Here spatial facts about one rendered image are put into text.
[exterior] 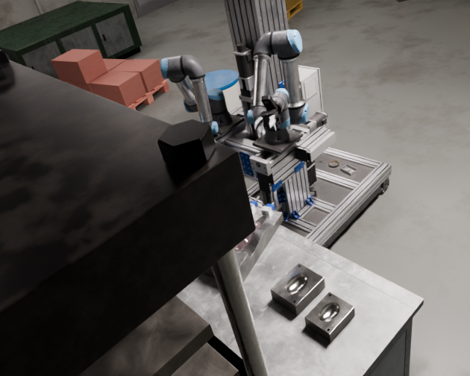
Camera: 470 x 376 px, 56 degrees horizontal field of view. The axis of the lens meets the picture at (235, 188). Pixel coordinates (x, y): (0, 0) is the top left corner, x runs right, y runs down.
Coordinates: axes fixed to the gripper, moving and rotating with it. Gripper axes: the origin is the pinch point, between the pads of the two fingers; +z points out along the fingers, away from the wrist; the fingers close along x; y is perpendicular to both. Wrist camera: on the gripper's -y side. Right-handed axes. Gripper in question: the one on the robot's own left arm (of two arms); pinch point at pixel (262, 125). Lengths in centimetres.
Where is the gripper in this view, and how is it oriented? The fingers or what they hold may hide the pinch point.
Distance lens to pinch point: 200.9
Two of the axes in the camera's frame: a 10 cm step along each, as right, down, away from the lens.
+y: 3.3, 7.8, 5.3
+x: -9.0, 0.7, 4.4
